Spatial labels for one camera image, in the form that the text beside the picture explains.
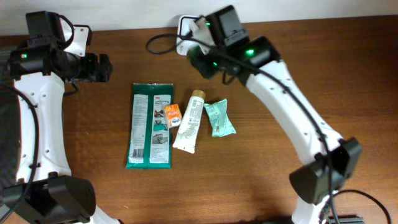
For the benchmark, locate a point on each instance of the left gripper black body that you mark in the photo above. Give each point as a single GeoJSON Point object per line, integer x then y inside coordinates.
{"type": "Point", "coordinates": [91, 68]}

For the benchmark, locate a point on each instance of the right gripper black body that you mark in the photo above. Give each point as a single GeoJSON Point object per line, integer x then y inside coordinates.
{"type": "Point", "coordinates": [204, 61]}

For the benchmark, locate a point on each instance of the small orange box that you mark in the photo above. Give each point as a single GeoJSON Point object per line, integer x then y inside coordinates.
{"type": "Point", "coordinates": [173, 115]}

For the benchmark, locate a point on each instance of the mint green tissue pack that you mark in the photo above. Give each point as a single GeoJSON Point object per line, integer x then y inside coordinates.
{"type": "Point", "coordinates": [220, 123]}

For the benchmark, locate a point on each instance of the white cream tube gold cap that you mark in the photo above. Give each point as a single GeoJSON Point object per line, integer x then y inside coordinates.
{"type": "Point", "coordinates": [188, 130]}

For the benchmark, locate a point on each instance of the green 3M gloves packet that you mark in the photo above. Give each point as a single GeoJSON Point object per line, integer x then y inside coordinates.
{"type": "Point", "coordinates": [150, 139]}

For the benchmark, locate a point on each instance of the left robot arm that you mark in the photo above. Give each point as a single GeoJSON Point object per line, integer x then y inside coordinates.
{"type": "Point", "coordinates": [54, 55]}

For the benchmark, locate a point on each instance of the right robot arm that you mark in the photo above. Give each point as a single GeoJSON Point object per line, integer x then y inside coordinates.
{"type": "Point", "coordinates": [218, 42]}

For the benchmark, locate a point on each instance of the grey plastic mesh basket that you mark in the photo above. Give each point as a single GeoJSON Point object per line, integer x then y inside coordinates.
{"type": "Point", "coordinates": [10, 127]}

